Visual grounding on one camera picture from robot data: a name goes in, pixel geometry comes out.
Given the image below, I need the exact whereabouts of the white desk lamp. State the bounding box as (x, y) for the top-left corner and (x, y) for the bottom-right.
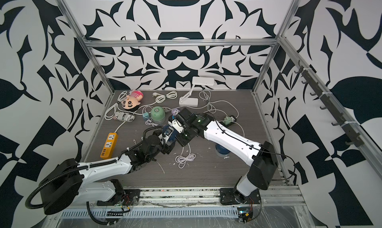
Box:
(178, 76), (215, 107)

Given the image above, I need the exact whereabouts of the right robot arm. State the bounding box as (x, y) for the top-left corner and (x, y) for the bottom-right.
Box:
(168, 108), (280, 205)

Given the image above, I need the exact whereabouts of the green charger plug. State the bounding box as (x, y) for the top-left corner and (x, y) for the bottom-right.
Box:
(224, 116), (236, 125)

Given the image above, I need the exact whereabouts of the yellow power strip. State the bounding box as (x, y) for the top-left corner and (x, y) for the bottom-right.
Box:
(100, 133), (118, 159)

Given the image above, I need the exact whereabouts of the cartoon head toy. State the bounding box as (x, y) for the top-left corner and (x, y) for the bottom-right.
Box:
(121, 90), (143, 112)

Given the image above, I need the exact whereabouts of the purple power strip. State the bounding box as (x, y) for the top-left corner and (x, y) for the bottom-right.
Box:
(171, 108), (180, 116)

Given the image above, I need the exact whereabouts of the wall hook rack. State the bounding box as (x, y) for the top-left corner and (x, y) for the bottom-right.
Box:
(296, 64), (365, 147)

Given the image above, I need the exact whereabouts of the green meat grinder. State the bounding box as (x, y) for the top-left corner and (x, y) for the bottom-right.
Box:
(150, 106), (166, 125)

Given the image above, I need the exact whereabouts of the black power strip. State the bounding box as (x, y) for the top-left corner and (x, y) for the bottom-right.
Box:
(222, 116), (237, 127)

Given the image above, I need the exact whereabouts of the blue meat grinder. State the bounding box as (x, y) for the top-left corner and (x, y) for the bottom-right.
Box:
(215, 144), (230, 157)
(163, 125), (178, 144)

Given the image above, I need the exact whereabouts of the coiled white power cable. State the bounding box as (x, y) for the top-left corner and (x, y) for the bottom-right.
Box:
(150, 90), (178, 105)

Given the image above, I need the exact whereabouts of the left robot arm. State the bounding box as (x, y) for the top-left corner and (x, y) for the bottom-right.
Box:
(25, 126), (174, 215)

